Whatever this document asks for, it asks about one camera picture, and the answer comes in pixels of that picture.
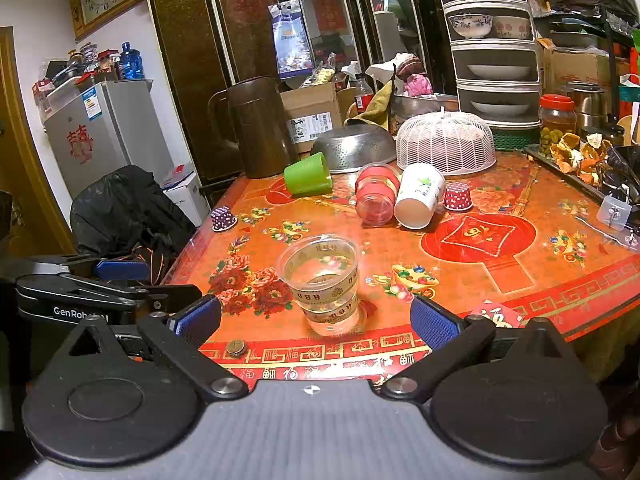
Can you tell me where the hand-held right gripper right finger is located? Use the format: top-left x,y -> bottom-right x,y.
380,296 -> 583,403

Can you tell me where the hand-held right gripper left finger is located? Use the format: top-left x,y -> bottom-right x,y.
55,295 -> 248,402

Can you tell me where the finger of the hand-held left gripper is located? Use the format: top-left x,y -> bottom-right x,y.
15,274 -> 203,313
30,255 -> 152,282

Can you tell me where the clear printed plastic cup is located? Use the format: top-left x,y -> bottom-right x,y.
276,234 -> 362,337

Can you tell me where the purple dotted small paper cup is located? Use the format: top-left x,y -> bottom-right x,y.
210,206 -> 238,232

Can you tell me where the red dotted small paper cup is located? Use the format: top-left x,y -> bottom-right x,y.
443,182 -> 474,212

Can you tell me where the white paper cup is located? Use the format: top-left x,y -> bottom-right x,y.
394,162 -> 447,231

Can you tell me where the pink clear plastic cup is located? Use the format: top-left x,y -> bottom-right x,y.
355,162 -> 402,226

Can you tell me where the green plastic cup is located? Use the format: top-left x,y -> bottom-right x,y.
283,152 -> 333,197

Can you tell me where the black bag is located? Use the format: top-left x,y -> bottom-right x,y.
70,165 -> 197,283

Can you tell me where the red envelope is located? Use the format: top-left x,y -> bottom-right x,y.
466,300 -> 526,329

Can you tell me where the red floral tablecloth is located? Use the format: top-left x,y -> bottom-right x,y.
162,149 -> 640,386

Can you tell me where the white carton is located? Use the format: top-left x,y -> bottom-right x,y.
161,166 -> 210,227

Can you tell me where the grey small refrigerator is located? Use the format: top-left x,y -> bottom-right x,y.
44,79 -> 175,199

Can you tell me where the brown wooden door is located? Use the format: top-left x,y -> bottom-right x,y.
0,26 -> 77,257

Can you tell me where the white mesh food cover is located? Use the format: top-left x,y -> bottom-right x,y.
396,107 -> 499,177

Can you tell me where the metal colander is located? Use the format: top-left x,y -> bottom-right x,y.
310,124 -> 399,174

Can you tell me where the brown plastic pitcher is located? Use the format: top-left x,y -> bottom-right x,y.
207,76 -> 300,180

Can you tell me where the green plastic basket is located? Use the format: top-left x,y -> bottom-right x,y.
492,128 -> 542,151

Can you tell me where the blue water bottle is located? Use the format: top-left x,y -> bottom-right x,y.
120,42 -> 145,81

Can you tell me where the small clear plastic box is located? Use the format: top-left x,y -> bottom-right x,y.
597,195 -> 632,231

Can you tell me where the metal basin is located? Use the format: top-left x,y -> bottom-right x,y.
392,93 -> 459,122

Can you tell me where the tray of dried orange peels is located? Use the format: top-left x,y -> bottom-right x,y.
524,132 -> 617,188

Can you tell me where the olive cloth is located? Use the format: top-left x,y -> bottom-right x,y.
344,80 -> 397,129

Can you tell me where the dark brown wardrobe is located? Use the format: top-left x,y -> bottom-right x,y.
141,0 -> 446,183

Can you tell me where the white plate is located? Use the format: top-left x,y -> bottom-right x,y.
470,101 -> 531,116

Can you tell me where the cardboard box with label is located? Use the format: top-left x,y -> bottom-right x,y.
280,82 -> 344,154

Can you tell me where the red lidded glass jar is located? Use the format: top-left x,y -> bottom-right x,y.
538,94 -> 579,157

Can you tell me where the pink cloth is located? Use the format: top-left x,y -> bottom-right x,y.
403,73 -> 434,98

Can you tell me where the dark soda bottle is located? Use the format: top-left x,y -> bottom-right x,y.
354,74 -> 375,112

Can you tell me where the white tiered dish rack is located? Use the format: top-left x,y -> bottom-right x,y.
434,0 -> 545,132

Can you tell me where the metal pot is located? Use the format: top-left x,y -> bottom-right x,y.
564,81 -> 609,132

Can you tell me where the hanging blue printed bag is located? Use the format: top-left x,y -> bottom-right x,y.
268,0 -> 316,80

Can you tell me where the plain cardboard box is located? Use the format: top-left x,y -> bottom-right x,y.
542,44 -> 632,95

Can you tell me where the blue floral bowl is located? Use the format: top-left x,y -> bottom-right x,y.
447,13 -> 494,40

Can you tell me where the pink floral bowl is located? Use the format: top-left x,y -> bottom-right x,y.
492,16 -> 532,40

